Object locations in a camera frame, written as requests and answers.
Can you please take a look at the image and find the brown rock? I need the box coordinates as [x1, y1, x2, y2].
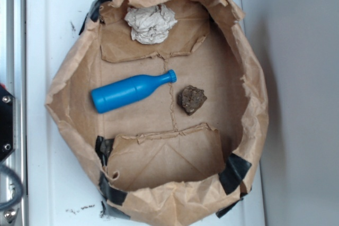
[177, 85, 207, 115]

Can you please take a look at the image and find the brown paper bag tray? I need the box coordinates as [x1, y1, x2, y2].
[46, 0, 269, 225]

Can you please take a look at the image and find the blue plastic bottle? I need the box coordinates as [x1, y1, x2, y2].
[91, 70, 177, 113]

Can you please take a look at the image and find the crumpled white paper ball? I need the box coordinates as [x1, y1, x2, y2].
[124, 4, 177, 45]

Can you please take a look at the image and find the white plastic board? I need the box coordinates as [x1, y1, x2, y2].
[25, 0, 266, 226]

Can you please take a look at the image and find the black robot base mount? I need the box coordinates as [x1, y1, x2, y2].
[0, 83, 16, 162]

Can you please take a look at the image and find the grey cable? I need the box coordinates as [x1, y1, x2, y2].
[0, 162, 24, 211]

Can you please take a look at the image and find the aluminium frame rail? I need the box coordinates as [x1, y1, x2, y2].
[1, 0, 29, 225]

